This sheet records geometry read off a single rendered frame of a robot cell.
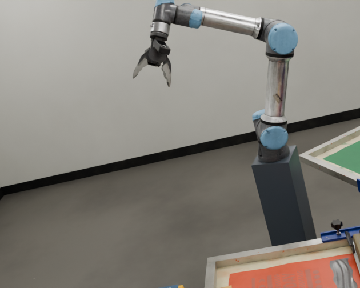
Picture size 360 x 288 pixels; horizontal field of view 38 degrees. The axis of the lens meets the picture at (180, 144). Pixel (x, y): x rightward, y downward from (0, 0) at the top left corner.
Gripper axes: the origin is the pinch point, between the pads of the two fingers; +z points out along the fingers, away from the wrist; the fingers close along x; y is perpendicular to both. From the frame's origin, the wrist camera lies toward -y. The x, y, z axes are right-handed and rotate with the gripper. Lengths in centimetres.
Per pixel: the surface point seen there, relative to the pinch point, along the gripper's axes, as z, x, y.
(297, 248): 54, -70, -10
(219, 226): 60, -133, 204
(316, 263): 58, -74, -18
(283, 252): 57, -66, -7
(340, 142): -4, -127, 50
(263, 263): 63, -59, -3
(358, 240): 46, -80, -33
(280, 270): 64, -62, -11
